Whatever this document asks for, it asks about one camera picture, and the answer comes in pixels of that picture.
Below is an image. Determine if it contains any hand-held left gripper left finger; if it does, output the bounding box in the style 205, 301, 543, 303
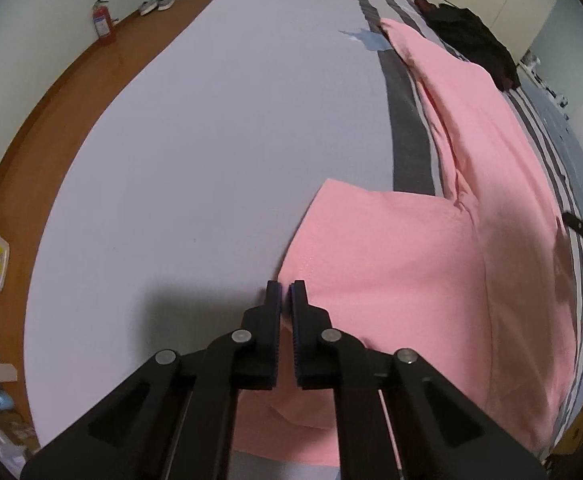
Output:
20, 281, 281, 480

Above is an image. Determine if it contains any striped star print bed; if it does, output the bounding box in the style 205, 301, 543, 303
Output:
22, 0, 583, 466

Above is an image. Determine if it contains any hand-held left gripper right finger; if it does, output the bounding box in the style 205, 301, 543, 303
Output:
289, 281, 547, 480

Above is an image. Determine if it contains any white nightstand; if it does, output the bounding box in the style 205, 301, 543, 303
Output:
518, 52, 572, 108

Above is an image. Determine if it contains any black clothing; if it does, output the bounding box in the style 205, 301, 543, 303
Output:
424, 2, 522, 92

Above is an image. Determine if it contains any red fire extinguisher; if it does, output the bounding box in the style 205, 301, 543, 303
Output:
90, 0, 118, 43

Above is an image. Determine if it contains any pink shirt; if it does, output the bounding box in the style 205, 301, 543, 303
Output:
232, 17, 579, 467

